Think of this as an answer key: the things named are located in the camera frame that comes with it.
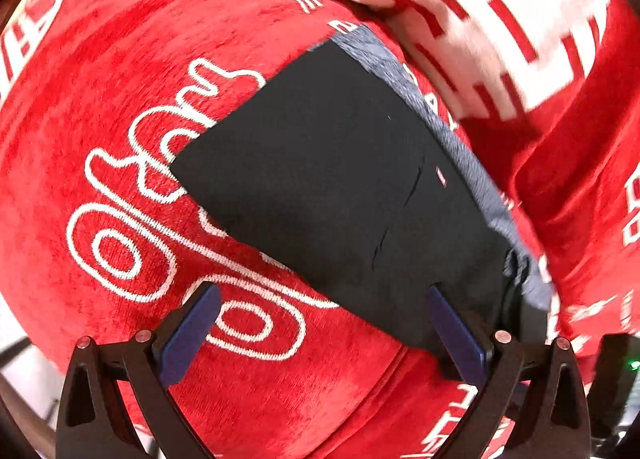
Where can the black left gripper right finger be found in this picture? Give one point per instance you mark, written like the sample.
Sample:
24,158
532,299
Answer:
538,386

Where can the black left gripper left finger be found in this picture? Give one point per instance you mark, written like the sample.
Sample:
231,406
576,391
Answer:
93,421

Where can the black pants patterned grey waistband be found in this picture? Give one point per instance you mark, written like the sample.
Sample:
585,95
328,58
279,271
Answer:
338,170

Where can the red white folded quilt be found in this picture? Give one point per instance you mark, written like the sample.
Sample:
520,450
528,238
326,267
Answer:
548,93

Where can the red blanket white lettering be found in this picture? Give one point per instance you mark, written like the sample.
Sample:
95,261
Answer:
98,97

